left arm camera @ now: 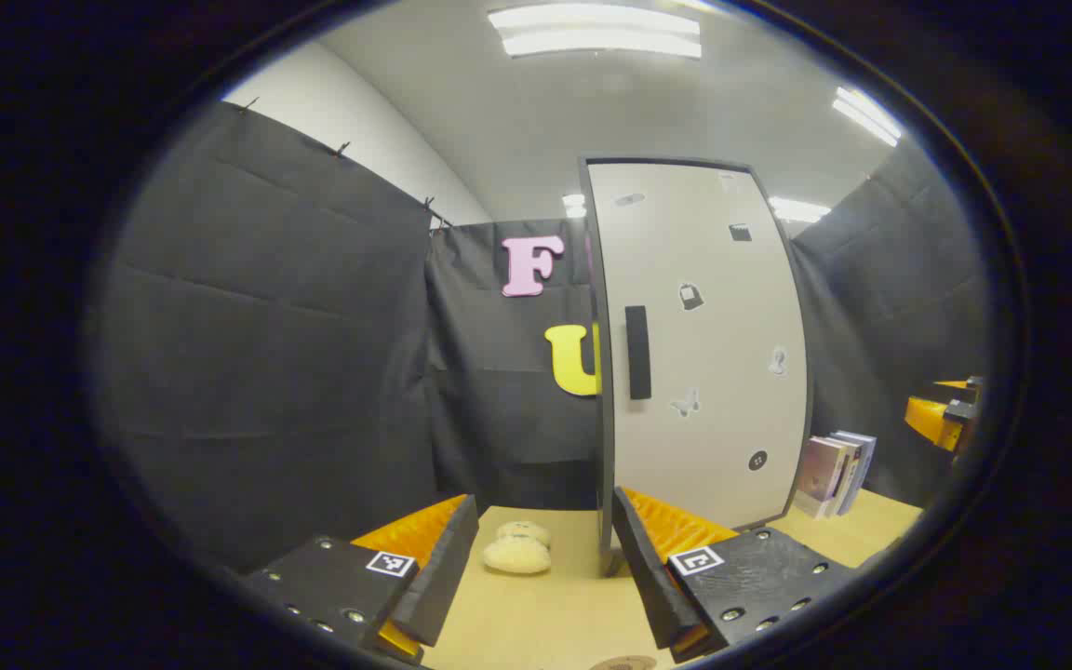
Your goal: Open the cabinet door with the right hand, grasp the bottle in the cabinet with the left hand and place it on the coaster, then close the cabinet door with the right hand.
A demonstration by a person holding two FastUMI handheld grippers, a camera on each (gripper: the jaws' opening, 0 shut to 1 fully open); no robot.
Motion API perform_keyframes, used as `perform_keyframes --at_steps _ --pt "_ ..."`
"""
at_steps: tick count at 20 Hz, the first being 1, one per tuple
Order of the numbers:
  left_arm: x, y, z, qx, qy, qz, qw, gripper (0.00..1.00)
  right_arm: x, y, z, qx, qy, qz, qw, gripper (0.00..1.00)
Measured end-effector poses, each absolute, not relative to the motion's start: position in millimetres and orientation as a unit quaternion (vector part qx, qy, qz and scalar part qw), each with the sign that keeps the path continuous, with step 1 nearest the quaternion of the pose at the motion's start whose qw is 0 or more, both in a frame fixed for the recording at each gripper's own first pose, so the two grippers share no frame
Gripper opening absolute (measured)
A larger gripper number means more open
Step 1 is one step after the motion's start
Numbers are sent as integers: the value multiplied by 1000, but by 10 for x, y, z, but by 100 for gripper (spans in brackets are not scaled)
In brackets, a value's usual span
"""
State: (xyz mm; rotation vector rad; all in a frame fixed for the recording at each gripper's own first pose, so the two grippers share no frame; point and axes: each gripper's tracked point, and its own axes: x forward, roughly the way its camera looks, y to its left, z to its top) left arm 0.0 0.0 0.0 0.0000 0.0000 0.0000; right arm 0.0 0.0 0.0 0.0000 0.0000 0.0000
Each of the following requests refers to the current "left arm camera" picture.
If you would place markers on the white book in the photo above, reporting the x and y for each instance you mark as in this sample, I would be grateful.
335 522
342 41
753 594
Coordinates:
849 465

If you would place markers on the round cork coaster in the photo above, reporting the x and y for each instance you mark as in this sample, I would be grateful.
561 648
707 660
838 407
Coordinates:
624 663

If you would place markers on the white cabinet door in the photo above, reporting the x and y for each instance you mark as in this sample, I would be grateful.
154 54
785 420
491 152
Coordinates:
713 354

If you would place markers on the dark grey cabinet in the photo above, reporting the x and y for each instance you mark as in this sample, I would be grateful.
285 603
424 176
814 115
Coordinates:
603 419

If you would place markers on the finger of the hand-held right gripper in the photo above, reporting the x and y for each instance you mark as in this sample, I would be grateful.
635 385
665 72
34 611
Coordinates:
931 421
959 386

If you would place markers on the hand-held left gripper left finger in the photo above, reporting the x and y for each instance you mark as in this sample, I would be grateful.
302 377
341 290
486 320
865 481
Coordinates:
438 577

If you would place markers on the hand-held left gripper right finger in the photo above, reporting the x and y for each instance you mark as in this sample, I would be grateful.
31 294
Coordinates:
652 577

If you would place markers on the pale blue book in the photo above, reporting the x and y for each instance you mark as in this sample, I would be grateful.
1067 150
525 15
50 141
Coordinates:
866 456

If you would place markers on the ceiling light panel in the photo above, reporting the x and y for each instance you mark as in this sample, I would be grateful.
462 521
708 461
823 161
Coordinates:
592 30
798 210
866 115

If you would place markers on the cream plush toy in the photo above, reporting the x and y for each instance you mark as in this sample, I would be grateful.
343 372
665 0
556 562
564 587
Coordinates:
517 551

